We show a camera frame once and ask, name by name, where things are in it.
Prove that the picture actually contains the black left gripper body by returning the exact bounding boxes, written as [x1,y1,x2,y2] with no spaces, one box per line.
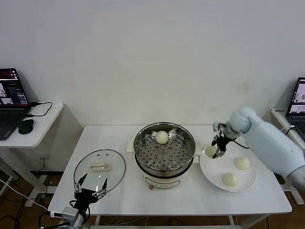
[73,189,100,213]

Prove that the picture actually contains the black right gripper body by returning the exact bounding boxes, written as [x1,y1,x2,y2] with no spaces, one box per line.
[216,130,233,153]

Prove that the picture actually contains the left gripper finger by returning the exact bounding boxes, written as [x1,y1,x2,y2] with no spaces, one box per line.
[91,177,108,198]
[73,173,88,193]

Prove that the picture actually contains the white steamed baozi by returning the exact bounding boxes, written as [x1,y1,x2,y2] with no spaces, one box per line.
[155,130,169,145]
[234,156,252,171]
[204,146,218,159]
[222,172,240,188]

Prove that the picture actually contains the round glass pot lid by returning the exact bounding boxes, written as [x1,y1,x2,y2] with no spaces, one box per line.
[73,149,126,196]

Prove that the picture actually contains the stainless steel steamer basket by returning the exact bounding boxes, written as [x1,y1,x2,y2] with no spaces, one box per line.
[126,122,202,174]

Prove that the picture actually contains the white round plate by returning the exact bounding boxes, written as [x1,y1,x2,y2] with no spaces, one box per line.
[199,143,257,193]

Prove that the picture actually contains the cream electric cooking pot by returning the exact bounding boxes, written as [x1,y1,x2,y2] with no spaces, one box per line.
[134,152,200,191]

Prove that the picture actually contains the white side table with mouse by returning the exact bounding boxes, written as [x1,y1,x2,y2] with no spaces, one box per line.
[0,102,65,208]

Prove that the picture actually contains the grey laptop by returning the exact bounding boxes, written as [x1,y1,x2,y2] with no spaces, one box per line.
[285,77,305,141]

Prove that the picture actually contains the black computer mouse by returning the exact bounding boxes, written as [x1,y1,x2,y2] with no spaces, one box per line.
[18,119,35,135]

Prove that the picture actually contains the black laptop purple screen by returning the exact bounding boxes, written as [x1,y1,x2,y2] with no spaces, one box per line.
[0,68,32,141]

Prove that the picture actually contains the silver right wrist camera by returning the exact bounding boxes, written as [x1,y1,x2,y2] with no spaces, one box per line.
[213,121,227,134]

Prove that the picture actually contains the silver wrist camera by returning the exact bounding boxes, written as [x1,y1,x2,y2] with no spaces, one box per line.
[213,121,227,134]
[50,206,79,224]

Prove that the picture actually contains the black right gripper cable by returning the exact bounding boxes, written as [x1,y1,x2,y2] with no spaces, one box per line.
[231,138,251,150]

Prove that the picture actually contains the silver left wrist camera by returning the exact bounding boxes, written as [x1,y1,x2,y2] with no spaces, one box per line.
[50,206,79,224]

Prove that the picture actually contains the white floor cable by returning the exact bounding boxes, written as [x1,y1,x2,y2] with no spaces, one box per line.
[0,178,52,213]

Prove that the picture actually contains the black laptop power cable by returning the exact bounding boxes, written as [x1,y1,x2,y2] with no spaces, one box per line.
[24,102,53,118]

